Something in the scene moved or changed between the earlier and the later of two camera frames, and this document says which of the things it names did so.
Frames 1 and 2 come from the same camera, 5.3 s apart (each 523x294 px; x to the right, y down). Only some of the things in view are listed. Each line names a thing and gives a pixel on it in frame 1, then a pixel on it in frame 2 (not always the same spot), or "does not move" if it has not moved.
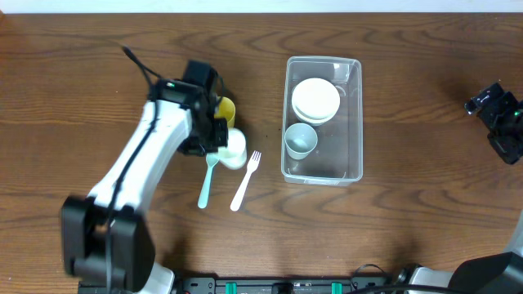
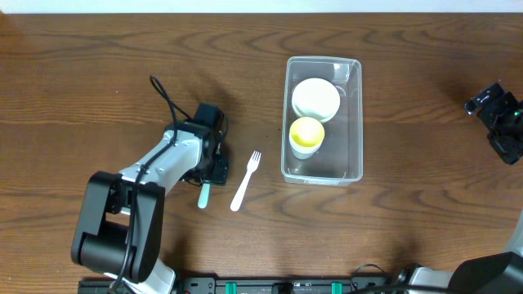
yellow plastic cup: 225,109 -> 307,132
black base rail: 287,285 does not move
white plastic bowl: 315,101 does not move
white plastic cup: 234,156 -> 305,151
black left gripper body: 214,136 -> 215,173
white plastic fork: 252,164 does not move
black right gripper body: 506,121 does not move
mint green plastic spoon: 211,160 does not move
